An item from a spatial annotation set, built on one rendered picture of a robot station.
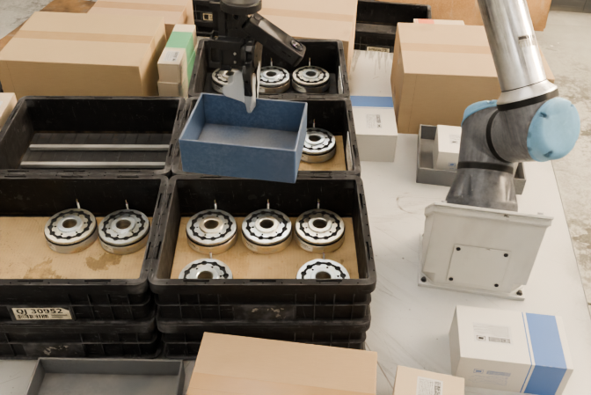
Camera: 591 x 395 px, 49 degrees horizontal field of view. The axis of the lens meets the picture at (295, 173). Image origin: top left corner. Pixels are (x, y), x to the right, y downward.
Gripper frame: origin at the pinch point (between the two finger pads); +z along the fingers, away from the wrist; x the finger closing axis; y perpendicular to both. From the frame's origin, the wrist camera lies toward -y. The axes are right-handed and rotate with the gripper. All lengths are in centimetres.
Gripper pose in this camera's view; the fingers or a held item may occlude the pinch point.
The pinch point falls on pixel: (253, 106)
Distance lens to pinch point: 121.7
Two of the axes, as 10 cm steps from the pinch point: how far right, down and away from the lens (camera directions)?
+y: -9.9, -1.2, 1.2
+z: -0.3, 8.2, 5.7
